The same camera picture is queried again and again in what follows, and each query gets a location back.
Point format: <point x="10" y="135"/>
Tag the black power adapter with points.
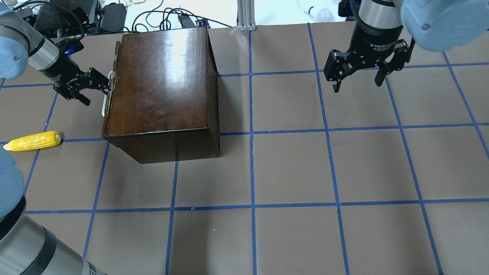
<point x="113" y="17"/>

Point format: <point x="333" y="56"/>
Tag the dark wooden drawer cabinet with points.
<point x="163" y="106"/>

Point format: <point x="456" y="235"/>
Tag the yellow corn cob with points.
<point x="34" y="142"/>

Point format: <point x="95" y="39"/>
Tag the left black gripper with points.
<point x="60" y="71"/>

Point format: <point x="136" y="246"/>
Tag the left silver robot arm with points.
<point x="21" y="45"/>

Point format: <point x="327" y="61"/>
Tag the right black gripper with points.
<point x="376" y="42"/>

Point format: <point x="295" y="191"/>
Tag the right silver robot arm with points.
<point x="435" y="25"/>

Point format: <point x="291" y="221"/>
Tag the light wood drawer white handle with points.
<point x="111" y="78"/>

